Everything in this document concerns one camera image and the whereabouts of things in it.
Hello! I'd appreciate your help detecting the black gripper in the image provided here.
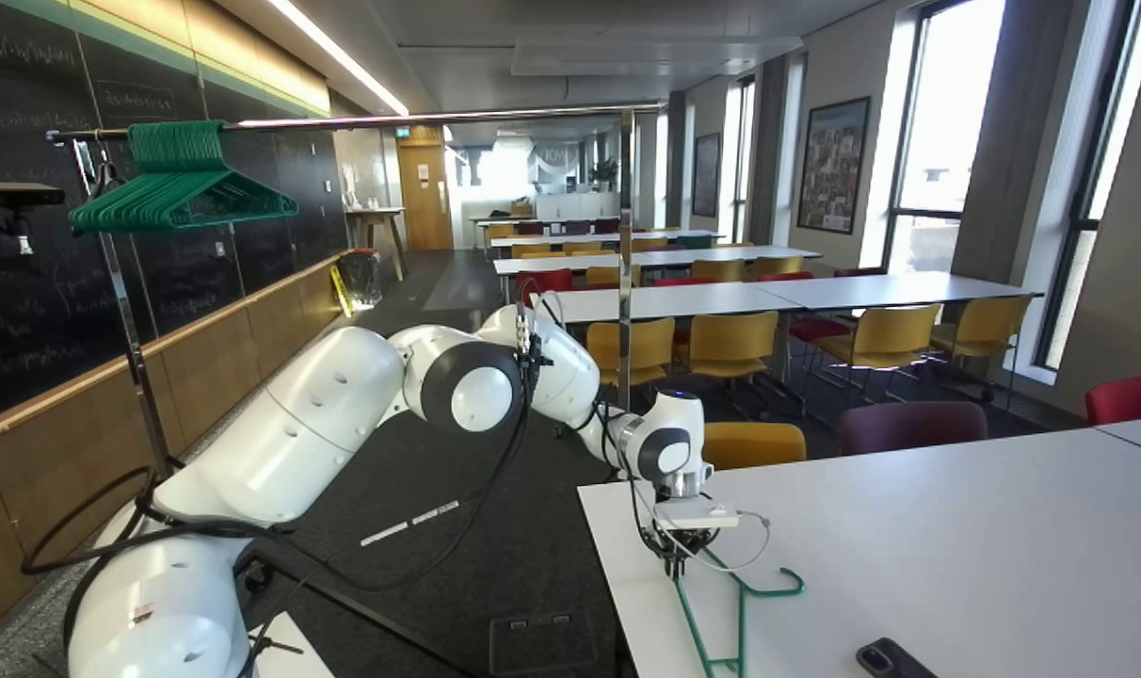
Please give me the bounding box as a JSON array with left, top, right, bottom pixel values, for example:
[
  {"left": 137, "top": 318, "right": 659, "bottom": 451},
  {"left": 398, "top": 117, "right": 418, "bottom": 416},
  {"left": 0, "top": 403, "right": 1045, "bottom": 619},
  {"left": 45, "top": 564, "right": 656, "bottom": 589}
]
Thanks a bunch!
[{"left": 639, "top": 496, "right": 738, "bottom": 559}]

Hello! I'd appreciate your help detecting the green wire coat hanger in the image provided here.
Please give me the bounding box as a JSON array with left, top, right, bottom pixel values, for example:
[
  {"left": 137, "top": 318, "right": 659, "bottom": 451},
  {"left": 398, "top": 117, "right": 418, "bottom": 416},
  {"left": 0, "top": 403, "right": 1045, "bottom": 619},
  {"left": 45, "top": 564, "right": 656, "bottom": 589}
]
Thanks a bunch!
[{"left": 675, "top": 549, "right": 806, "bottom": 678}]

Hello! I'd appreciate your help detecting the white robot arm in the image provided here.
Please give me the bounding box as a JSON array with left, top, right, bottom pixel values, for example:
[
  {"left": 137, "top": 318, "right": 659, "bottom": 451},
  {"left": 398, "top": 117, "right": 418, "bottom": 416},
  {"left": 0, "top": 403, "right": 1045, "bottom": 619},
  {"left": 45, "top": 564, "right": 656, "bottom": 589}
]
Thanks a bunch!
[{"left": 67, "top": 306, "right": 738, "bottom": 678}]

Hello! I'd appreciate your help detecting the metal clothes rack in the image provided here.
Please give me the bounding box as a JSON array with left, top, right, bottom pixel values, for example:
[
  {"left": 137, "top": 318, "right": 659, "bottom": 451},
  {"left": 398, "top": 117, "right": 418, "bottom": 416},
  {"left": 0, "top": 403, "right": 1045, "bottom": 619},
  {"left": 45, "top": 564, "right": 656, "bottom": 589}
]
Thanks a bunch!
[{"left": 50, "top": 102, "right": 650, "bottom": 471}]

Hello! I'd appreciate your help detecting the yellow chair front near table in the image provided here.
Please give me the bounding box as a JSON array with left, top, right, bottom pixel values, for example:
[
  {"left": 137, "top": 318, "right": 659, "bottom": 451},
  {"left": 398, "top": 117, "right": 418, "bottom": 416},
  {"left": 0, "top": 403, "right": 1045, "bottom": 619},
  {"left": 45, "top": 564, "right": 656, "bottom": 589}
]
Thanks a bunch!
[{"left": 705, "top": 421, "right": 806, "bottom": 471}]

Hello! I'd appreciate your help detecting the black smartphone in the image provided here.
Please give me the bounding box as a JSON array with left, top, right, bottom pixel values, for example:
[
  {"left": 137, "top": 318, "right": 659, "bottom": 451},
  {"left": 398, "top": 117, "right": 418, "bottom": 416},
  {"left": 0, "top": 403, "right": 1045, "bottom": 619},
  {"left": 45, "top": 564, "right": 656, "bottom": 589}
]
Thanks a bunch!
[{"left": 856, "top": 638, "right": 937, "bottom": 678}]

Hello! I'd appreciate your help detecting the long white left table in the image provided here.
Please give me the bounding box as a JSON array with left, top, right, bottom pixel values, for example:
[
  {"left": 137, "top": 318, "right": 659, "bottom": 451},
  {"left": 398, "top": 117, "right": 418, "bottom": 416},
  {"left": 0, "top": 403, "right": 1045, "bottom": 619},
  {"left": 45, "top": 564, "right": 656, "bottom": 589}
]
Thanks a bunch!
[{"left": 547, "top": 271, "right": 1024, "bottom": 323}]

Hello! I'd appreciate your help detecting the purple chair right side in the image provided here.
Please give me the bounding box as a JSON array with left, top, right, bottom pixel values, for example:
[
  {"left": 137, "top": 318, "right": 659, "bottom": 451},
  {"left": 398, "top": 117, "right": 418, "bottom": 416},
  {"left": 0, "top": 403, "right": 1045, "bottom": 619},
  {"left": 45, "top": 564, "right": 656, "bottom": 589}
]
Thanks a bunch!
[{"left": 836, "top": 398, "right": 990, "bottom": 451}]

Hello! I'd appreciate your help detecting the yellow chair left front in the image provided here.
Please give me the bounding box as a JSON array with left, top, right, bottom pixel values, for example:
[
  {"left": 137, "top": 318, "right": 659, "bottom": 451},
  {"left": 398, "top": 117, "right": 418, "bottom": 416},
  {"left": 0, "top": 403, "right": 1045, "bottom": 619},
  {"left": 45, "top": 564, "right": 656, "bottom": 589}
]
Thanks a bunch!
[{"left": 822, "top": 306, "right": 937, "bottom": 369}]

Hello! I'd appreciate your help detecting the far left white table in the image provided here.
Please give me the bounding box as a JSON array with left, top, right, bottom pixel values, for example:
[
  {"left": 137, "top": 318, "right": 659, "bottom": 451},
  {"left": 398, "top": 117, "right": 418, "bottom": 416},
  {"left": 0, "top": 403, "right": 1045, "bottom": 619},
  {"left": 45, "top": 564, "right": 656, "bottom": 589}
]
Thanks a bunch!
[{"left": 492, "top": 246, "right": 818, "bottom": 279}]

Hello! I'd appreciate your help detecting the white foreground table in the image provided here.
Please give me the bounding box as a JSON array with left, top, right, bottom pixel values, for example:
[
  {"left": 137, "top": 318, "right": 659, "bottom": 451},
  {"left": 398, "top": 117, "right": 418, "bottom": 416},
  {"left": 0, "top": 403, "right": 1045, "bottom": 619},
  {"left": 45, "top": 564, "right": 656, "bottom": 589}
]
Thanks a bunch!
[{"left": 578, "top": 427, "right": 1141, "bottom": 678}]

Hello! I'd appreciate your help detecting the green hangers bundle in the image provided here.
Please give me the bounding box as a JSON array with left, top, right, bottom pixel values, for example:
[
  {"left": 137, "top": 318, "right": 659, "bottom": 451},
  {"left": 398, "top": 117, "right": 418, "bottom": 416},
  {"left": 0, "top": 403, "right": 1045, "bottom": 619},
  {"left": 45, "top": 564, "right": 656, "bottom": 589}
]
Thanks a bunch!
[{"left": 67, "top": 119, "right": 296, "bottom": 235}]

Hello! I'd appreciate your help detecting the framed wall picture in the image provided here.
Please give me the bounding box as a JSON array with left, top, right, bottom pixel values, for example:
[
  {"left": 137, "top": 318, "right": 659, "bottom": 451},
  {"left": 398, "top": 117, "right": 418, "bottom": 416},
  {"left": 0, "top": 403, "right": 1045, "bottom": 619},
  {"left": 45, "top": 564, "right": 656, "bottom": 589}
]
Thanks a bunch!
[{"left": 798, "top": 99, "right": 871, "bottom": 235}]

